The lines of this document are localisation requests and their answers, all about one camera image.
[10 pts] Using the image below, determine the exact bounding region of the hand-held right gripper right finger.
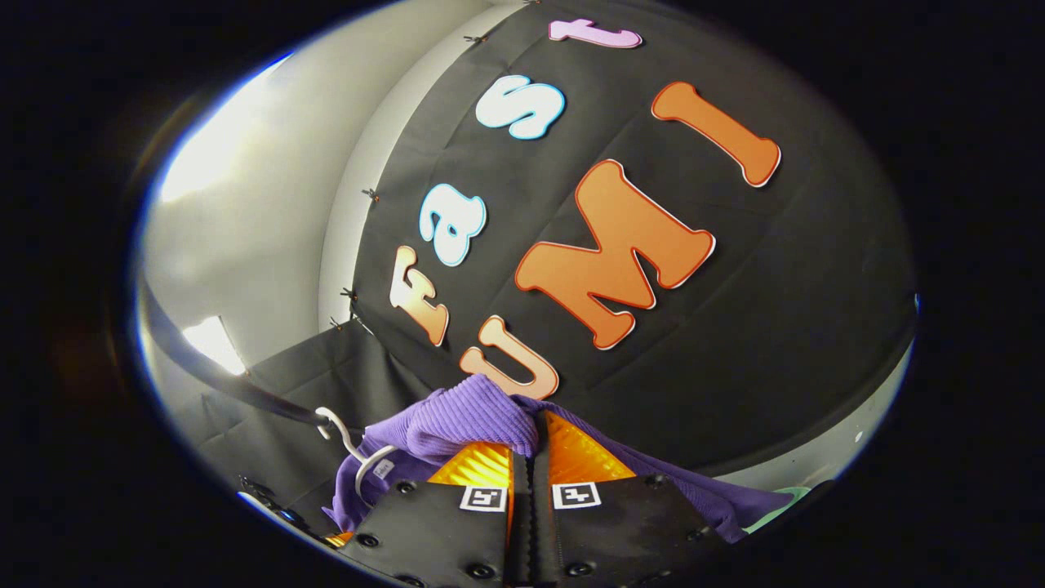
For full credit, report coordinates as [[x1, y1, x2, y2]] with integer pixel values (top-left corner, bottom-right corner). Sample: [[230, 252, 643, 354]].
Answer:
[[531, 408, 737, 588]]

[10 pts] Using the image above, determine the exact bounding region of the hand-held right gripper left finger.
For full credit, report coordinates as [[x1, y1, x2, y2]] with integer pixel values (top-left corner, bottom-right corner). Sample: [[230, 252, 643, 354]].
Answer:
[[337, 439, 525, 588]]

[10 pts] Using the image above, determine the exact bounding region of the purple corduroy jacket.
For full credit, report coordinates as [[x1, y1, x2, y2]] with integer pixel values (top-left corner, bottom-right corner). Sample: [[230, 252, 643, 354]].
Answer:
[[322, 374, 793, 544]]

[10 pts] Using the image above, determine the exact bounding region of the green laundry hamper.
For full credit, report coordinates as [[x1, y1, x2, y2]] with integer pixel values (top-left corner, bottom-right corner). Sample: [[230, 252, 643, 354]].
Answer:
[[741, 486, 811, 536]]

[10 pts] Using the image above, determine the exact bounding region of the white clothes hanger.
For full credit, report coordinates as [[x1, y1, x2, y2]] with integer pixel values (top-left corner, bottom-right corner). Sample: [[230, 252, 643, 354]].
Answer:
[[314, 406, 401, 501]]

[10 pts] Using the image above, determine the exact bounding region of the black clothes rack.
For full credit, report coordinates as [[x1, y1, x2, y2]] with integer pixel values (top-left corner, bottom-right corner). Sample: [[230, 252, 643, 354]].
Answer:
[[137, 282, 364, 438]]

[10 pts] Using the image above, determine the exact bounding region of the ceiling light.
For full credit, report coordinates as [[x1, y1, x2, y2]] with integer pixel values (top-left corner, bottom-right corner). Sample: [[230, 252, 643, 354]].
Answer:
[[181, 316, 247, 376]]

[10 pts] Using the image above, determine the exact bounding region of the black backdrop cloth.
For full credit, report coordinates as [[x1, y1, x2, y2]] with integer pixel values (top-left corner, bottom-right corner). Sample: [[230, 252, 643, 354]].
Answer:
[[196, 0, 919, 523]]

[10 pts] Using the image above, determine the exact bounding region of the row of backdrop clips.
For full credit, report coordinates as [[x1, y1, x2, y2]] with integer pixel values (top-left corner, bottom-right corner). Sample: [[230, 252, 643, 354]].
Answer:
[[329, 31, 491, 332]]

